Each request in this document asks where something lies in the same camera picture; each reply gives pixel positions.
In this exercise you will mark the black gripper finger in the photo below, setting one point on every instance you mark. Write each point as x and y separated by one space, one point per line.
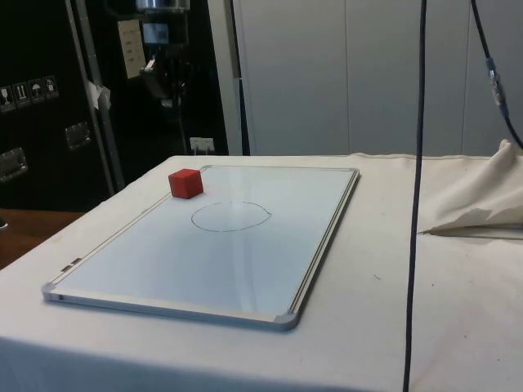
155 83

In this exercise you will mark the red cube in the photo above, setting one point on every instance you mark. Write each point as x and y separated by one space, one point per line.
186 185

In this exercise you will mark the black cabinet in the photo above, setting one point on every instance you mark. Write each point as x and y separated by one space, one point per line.
45 155

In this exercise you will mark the pale locker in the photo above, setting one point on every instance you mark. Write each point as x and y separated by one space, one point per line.
294 81
506 49
384 81

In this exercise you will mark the flat whiteboard with silver frame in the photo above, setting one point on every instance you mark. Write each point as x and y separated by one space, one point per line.
196 261

